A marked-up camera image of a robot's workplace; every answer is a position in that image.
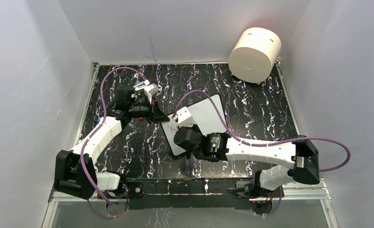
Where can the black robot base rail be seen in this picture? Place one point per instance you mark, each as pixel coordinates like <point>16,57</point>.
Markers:
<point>238,193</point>

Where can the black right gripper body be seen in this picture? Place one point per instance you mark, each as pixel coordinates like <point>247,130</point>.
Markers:
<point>194,128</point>

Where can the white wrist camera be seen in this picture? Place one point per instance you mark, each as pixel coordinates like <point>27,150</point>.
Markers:
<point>149,91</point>
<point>183,118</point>

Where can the black framed whiteboard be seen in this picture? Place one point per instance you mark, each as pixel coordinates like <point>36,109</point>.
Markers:
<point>206,119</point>

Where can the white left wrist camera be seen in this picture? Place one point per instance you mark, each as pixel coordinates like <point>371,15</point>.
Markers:
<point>149,91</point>

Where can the cream cylindrical container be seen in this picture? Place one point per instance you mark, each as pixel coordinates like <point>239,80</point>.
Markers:
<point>254,55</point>

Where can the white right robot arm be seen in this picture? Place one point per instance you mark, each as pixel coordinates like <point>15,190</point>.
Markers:
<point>293,161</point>

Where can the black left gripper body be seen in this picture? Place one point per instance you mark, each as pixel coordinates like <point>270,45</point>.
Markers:
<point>140,110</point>

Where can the teal and cream eraser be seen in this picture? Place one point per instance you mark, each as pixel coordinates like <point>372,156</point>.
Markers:
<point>140,85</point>

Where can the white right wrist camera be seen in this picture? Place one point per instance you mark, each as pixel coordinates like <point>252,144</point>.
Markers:
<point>183,118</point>

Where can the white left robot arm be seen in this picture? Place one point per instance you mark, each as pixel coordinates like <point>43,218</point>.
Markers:
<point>75,172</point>

